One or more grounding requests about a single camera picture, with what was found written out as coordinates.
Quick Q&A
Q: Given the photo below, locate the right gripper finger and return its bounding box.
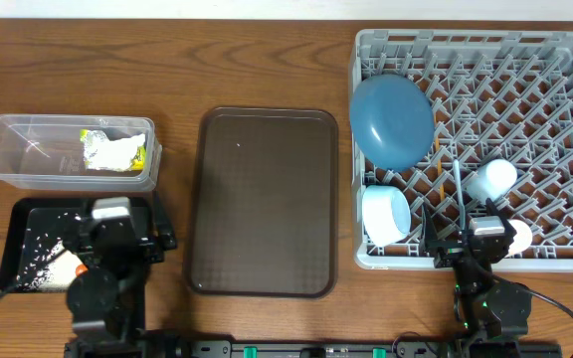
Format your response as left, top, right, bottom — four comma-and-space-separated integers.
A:
420, 204, 438, 252
485, 199, 508, 232

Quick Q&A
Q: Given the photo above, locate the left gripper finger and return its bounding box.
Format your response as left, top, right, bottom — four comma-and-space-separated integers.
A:
152, 191, 177, 251
63, 215, 93, 249

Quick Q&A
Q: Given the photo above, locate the light blue cup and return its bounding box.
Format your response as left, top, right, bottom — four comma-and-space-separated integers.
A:
465, 159, 517, 205

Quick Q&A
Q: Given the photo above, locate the pink cup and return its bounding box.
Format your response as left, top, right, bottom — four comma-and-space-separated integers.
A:
508, 219, 533, 256

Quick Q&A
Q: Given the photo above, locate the orange carrot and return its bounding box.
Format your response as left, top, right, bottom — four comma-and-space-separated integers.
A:
76, 265, 88, 276

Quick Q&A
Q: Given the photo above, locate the light blue bowl with rice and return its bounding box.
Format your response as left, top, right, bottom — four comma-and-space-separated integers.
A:
361, 185, 412, 247

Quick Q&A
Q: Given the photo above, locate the light blue plastic knife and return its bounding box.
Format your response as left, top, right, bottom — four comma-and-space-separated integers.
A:
453, 159, 467, 234

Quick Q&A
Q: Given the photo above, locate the foil snack wrapper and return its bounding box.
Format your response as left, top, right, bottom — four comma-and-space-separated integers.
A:
79, 128, 147, 173

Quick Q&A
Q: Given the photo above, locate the white tissue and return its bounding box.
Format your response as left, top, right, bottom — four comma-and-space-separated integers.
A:
87, 132, 147, 173

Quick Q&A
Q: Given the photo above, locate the dark blue plate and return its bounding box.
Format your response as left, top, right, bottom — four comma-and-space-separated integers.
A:
349, 75, 435, 172

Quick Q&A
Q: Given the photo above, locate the wooden chopstick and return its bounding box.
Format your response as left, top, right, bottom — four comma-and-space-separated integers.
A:
434, 114, 445, 203

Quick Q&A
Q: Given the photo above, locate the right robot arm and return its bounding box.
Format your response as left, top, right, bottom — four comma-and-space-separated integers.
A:
420, 201, 531, 357

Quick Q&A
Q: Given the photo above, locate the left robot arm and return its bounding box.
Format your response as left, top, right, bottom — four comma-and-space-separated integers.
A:
63, 192, 183, 357

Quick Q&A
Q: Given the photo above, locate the grey plastic dishwasher rack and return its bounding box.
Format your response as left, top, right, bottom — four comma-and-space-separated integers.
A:
349, 29, 573, 272

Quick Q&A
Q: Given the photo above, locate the pile of white rice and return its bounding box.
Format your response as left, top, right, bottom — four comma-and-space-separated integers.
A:
15, 211, 84, 292

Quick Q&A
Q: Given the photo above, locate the black tray bin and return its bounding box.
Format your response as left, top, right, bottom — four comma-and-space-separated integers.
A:
0, 198, 85, 293

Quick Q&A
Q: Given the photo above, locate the clear plastic bin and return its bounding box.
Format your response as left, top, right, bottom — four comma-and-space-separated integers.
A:
0, 114, 162, 192

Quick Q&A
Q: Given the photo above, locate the brown serving tray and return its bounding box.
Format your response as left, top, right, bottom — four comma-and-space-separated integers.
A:
183, 106, 338, 299

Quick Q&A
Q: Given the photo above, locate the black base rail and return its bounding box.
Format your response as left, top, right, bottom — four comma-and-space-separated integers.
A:
65, 339, 564, 358

